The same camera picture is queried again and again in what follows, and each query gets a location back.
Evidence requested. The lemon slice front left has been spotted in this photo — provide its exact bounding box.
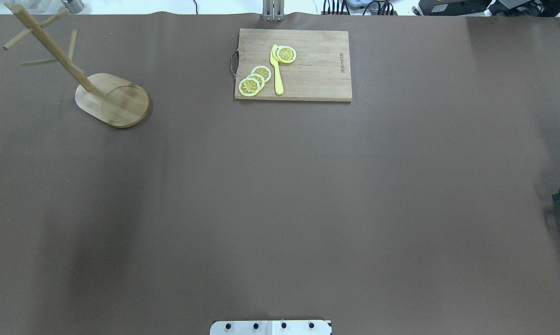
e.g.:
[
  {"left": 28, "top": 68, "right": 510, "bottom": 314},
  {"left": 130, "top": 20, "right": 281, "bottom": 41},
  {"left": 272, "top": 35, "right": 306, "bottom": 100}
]
[{"left": 238, "top": 78, "right": 260, "bottom": 97}]

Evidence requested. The aluminium camera post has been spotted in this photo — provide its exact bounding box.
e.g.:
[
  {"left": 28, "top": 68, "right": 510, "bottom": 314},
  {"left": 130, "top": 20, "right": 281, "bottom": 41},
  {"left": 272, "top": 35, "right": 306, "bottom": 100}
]
[{"left": 261, "top": 0, "right": 286, "bottom": 22}]

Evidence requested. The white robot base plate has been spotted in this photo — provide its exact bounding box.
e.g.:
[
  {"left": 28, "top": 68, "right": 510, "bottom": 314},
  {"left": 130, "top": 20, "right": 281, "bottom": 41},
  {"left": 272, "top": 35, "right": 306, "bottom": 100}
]
[{"left": 209, "top": 320, "right": 333, "bottom": 335}]

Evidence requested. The wooden cup storage rack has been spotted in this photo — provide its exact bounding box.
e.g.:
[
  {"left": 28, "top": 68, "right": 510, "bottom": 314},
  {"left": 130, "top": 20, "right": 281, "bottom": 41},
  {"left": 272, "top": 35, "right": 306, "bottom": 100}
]
[{"left": 3, "top": 1, "right": 151, "bottom": 128}]

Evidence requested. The lemon slice by knife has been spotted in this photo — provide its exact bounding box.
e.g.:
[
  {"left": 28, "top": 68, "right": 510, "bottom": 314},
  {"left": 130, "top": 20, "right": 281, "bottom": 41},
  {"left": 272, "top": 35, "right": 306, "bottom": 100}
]
[{"left": 272, "top": 45, "right": 297, "bottom": 64}]

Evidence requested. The lemon slice middle left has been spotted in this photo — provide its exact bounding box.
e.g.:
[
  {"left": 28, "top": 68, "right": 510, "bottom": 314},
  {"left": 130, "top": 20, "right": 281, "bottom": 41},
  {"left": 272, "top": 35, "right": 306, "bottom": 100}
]
[{"left": 247, "top": 74, "right": 266, "bottom": 90}]

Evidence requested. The lemon slice back left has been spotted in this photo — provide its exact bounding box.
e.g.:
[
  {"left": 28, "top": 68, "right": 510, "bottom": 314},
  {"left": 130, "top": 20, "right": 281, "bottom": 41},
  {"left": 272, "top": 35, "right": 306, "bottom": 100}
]
[{"left": 251, "top": 66, "right": 272, "bottom": 83}]

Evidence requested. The bamboo cutting board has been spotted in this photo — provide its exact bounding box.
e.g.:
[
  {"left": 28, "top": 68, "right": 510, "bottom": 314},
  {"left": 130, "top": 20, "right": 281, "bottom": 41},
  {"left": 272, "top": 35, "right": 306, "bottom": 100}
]
[{"left": 234, "top": 28, "right": 353, "bottom": 102}]

